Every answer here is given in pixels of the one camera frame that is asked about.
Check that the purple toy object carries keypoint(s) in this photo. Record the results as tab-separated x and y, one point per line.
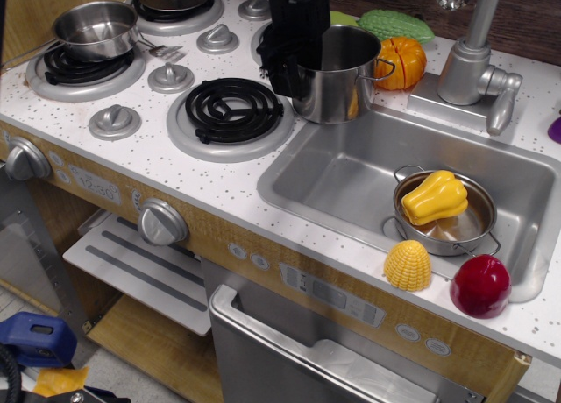
554	131

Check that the small metal spatula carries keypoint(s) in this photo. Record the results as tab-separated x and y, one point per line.
171	54

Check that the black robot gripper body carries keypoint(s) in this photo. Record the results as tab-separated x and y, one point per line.
295	25

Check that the tall steel pot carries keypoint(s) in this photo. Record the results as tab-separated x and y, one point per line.
337	75

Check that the yellow cloth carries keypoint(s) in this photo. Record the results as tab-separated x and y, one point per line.
55	381

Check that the grey stove top knob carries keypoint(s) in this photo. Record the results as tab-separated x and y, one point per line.
255	10
218	40
114	123
170	78

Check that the grey toy sink basin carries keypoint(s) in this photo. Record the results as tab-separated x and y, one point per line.
343	177

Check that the orange pumpkin toy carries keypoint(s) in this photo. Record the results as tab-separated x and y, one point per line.
401	64

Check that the green plastic plate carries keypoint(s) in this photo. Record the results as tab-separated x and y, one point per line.
340	18

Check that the grey oven dial right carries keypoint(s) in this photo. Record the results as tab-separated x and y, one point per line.
160	224

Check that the yellow bell pepper toy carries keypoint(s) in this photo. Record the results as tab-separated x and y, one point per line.
441	195

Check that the small steel two-handle pan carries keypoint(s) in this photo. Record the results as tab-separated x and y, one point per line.
449	236

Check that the red apple toy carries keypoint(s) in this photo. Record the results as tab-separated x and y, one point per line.
481	287

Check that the grey dishwasher door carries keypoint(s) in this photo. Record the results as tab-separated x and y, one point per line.
289	354

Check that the black burner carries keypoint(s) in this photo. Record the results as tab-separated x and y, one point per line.
171	16
232	110
62	68

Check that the grey oven dial left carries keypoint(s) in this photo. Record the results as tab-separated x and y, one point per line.
26	161

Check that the back left black burner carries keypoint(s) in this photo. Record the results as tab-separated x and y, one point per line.
171	16

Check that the front right black burner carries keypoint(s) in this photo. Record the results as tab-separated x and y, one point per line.
232	110

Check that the front left black burner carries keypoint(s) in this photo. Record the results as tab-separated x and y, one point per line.
62	68

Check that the blue clamp tool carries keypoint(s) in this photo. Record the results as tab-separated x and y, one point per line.
36	340

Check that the grey open oven door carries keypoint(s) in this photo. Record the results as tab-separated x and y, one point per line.
33	276

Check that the steel saucepan with handle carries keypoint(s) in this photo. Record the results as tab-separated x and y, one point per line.
95	31

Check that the green bitter gourd toy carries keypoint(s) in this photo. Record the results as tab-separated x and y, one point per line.
386	24

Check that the silver toy faucet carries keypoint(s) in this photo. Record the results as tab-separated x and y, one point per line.
470	89

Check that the grey oven dial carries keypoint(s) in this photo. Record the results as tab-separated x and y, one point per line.
26	161
160	224

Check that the white oven shelf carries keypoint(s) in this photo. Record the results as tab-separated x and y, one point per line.
168	280

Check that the yellow corn toy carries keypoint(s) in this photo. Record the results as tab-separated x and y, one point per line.
408	267

